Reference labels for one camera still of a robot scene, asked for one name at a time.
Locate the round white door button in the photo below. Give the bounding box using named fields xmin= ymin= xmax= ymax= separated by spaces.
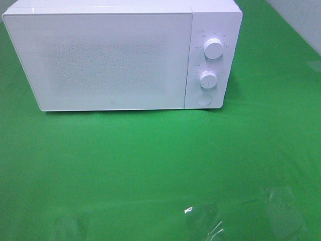
xmin=197 ymin=93 xmax=212 ymax=106

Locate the white microwave knob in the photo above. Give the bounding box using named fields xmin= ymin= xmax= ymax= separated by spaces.
xmin=199 ymin=71 xmax=218 ymax=89
xmin=203 ymin=37 xmax=224 ymax=59

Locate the white microwave door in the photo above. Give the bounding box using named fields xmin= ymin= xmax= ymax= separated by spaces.
xmin=4 ymin=13 xmax=192 ymax=111

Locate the white microwave oven body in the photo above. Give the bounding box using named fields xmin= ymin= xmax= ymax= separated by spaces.
xmin=2 ymin=1 xmax=243 ymax=109

